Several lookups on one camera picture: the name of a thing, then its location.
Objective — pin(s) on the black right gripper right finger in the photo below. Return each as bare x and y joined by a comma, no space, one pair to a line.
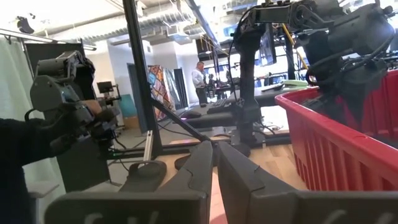
248,199

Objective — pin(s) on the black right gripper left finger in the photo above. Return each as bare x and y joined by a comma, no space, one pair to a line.
186,202

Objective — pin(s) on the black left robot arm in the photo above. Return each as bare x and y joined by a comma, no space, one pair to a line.
248,77

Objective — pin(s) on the red ribbed plastic bin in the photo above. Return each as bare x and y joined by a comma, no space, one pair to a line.
326,155

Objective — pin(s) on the teal bin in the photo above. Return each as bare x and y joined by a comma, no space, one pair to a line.
128,105

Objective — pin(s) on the pale green book stack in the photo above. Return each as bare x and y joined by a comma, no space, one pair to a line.
294,83

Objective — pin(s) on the silver aluminium extrusion piece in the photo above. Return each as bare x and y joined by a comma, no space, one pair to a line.
148,146

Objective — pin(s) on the black desk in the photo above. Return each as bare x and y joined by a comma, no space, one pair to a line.
211,119

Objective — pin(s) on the black computer mouse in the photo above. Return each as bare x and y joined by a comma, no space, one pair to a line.
191,114

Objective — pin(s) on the black keyboard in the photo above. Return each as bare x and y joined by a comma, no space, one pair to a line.
219,105

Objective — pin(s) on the black cabinet box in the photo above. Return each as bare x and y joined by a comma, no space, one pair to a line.
81,168

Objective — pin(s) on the colourful patterned painting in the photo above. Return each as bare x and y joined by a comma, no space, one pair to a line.
160,90

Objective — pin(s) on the person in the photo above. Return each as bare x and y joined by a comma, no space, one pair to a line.
198,79

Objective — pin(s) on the person's hand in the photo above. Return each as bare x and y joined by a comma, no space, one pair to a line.
92,106

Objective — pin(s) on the small black monitor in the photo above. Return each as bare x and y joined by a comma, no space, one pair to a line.
105,87

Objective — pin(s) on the white curtain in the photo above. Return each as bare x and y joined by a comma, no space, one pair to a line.
12,87

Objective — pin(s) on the black diagonal frame brace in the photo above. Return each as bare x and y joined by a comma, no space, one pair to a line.
180,119

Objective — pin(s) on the black vertical frame post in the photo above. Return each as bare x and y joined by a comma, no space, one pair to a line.
140,77

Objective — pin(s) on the silver ventilation duct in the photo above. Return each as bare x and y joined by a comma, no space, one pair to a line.
149,23

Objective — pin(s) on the silver curtain rail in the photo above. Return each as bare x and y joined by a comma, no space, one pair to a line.
31,36

